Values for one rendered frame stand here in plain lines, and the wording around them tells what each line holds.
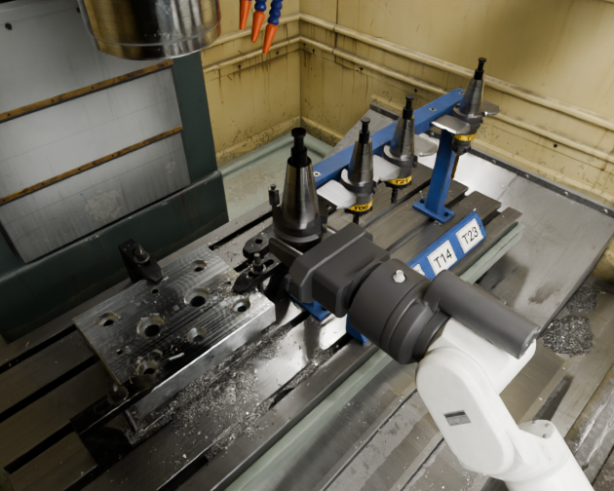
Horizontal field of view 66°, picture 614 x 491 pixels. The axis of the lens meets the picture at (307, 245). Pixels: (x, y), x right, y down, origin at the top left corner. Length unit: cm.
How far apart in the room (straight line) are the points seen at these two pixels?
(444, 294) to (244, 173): 156
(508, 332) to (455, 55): 122
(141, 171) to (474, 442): 102
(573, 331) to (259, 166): 127
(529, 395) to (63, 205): 114
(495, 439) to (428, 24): 134
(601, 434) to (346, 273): 74
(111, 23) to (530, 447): 57
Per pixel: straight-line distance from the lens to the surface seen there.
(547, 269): 143
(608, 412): 115
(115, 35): 60
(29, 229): 122
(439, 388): 44
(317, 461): 100
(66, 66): 110
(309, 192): 51
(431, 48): 162
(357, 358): 93
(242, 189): 186
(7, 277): 130
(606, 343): 146
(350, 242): 53
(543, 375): 126
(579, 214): 152
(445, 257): 110
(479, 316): 44
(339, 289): 49
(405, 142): 84
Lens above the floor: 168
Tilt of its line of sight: 43 degrees down
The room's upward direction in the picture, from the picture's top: straight up
